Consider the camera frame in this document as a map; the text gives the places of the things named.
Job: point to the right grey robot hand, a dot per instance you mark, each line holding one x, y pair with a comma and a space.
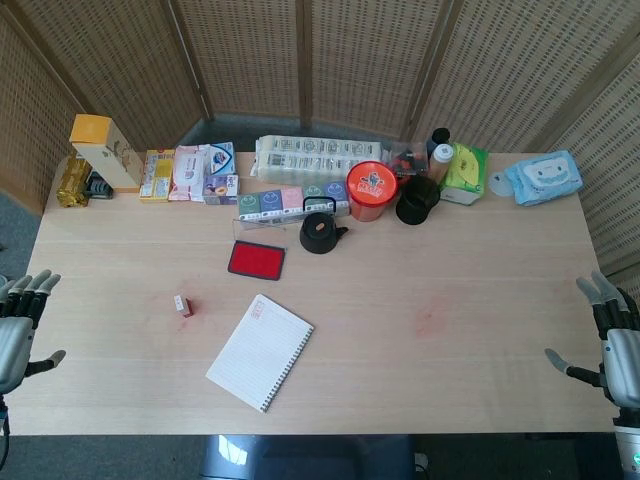
622, 350

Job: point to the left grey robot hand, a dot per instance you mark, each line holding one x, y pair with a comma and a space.
15, 335

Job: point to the small red stamp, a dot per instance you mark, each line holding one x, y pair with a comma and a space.
183, 306

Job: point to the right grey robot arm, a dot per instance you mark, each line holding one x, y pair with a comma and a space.
629, 445

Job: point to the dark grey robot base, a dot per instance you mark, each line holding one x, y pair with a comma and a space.
310, 457

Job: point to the white lined spiral notebook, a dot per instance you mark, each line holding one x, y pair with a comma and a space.
260, 350

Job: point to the gold foil package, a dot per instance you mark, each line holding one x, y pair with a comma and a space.
72, 182

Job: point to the blue wet wipes pack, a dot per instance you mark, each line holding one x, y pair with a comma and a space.
542, 177

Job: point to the tall yellow cream gift box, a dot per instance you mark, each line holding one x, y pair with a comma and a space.
107, 157

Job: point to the yellow snack box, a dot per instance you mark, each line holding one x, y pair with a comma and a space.
157, 175

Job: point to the pink wet wipes pack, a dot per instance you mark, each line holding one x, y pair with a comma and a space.
187, 172

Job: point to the green tissue pack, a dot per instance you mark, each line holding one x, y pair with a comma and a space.
465, 172

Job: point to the small purple box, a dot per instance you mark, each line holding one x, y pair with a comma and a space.
220, 190

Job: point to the black mesh pen cup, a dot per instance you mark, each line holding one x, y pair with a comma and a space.
415, 205

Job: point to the red ink pad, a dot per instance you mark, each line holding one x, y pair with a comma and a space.
257, 260

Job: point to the amber bottle white cap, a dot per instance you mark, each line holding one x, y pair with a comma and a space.
441, 160

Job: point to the clear ink pad lid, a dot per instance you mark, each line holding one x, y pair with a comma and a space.
260, 227

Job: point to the blue white carton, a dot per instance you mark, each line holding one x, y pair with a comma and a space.
221, 157

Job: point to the black bottle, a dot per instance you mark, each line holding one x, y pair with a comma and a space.
440, 135

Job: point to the clear plastic clip box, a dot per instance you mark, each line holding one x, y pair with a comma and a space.
410, 157

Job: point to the multicolour pocket tissue row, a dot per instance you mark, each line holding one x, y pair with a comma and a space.
272, 202

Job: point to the orange lidded tub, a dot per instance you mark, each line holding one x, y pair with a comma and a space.
371, 187

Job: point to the black teapot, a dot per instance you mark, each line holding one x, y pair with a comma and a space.
317, 235

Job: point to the large clear-wrapped tissue pack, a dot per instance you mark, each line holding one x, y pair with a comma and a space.
310, 157

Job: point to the woven folding screen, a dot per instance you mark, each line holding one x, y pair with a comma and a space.
350, 60

